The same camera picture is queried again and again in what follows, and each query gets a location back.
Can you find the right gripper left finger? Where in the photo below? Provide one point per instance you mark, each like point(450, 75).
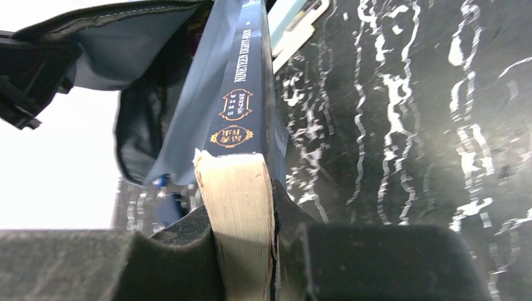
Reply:
point(124, 266)

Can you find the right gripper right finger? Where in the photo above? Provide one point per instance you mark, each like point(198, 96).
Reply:
point(335, 261)

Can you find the dark blue notebook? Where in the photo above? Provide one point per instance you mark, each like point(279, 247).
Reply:
point(227, 137)

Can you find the blue student backpack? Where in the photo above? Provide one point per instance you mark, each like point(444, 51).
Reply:
point(137, 48)

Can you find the teal eraser case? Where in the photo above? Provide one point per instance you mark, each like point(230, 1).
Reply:
point(286, 15)

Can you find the navy snap wallet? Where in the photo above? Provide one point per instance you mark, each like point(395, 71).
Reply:
point(170, 210)

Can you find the white pen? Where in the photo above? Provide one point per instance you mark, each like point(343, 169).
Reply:
point(291, 41)

